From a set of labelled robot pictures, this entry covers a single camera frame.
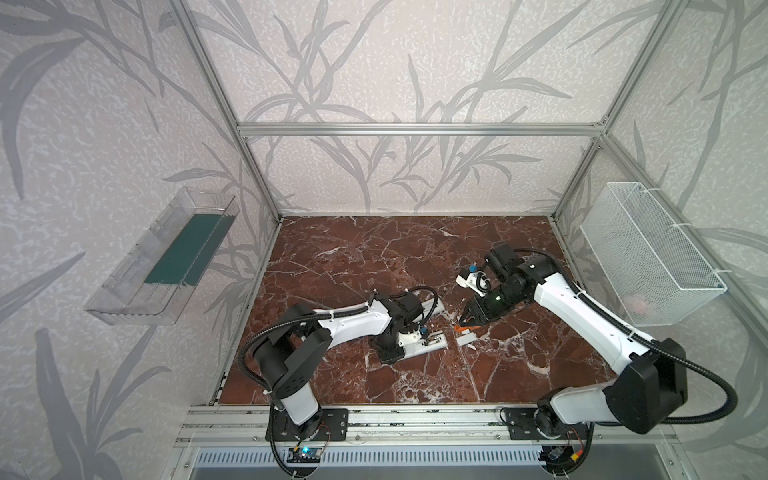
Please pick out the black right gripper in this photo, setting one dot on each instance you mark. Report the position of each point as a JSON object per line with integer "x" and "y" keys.
{"x": 486, "y": 306}

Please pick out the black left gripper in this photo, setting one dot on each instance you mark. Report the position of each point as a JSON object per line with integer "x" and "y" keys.
{"x": 391, "y": 346}

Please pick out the white battery cover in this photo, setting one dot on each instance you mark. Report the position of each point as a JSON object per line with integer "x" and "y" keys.
{"x": 466, "y": 339}

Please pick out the white remote with coloured buttons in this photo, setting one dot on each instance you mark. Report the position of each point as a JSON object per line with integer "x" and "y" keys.
{"x": 413, "y": 344}

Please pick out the plain white remote control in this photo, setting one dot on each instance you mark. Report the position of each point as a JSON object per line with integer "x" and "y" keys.
{"x": 432, "y": 308}

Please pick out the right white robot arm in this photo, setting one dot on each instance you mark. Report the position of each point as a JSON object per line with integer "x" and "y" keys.
{"x": 649, "y": 385}

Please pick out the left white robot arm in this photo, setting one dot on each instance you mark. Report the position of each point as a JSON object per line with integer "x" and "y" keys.
{"x": 283, "y": 357}

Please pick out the green circuit board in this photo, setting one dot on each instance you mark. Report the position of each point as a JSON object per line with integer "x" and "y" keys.
{"x": 304, "y": 455}

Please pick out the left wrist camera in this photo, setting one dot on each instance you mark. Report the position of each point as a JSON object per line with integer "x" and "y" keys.
{"x": 409, "y": 311}

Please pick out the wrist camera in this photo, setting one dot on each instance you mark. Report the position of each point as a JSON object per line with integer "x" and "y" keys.
{"x": 501, "y": 261}
{"x": 409, "y": 311}

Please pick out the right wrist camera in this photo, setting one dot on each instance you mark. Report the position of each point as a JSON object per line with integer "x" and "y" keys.
{"x": 501, "y": 261}

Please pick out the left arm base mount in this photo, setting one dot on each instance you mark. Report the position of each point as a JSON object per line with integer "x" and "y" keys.
{"x": 327, "y": 424}

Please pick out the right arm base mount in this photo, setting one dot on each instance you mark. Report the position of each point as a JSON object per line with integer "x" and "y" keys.
{"x": 521, "y": 424}

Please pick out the white wire mesh basket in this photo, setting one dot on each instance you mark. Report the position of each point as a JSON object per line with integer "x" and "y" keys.
{"x": 642, "y": 250}

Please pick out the aluminium front rail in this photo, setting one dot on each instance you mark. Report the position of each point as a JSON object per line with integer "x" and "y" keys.
{"x": 366, "y": 425}

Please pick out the clear plastic wall tray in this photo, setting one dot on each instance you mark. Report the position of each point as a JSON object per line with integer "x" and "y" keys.
{"x": 152, "y": 285}

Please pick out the aluminium cage frame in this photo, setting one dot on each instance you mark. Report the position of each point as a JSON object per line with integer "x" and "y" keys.
{"x": 740, "y": 283}

